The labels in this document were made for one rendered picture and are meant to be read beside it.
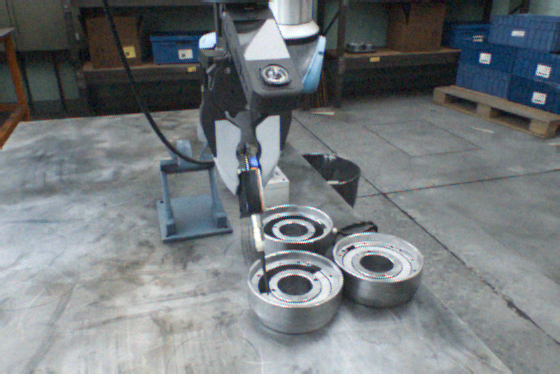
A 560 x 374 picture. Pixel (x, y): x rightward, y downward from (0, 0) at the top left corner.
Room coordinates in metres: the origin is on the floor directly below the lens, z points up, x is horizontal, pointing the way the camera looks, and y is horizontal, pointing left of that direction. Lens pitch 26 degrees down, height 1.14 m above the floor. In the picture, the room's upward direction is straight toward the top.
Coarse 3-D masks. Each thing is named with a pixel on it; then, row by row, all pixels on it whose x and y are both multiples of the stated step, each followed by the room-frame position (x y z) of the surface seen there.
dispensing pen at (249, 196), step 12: (240, 180) 0.46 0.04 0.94; (252, 180) 0.46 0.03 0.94; (240, 192) 0.47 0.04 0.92; (252, 192) 0.45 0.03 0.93; (240, 204) 0.47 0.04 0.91; (252, 204) 0.44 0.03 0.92; (240, 216) 0.46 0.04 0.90; (252, 216) 0.45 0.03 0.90; (252, 228) 0.44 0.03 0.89; (264, 252) 0.43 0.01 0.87; (264, 264) 0.42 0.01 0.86; (264, 276) 0.42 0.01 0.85
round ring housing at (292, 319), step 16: (272, 256) 0.47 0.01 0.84; (288, 256) 0.47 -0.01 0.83; (304, 256) 0.47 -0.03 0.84; (320, 256) 0.46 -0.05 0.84; (256, 272) 0.45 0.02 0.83; (288, 272) 0.45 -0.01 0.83; (304, 272) 0.45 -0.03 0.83; (336, 272) 0.44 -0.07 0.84; (256, 288) 0.42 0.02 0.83; (272, 288) 0.42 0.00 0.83; (288, 288) 0.44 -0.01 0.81; (304, 288) 0.44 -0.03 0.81; (336, 288) 0.42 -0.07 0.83; (256, 304) 0.39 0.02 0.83; (272, 304) 0.38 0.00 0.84; (320, 304) 0.38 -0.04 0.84; (336, 304) 0.39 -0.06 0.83; (272, 320) 0.38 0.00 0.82; (288, 320) 0.37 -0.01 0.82; (304, 320) 0.37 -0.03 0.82; (320, 320) 0.38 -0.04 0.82
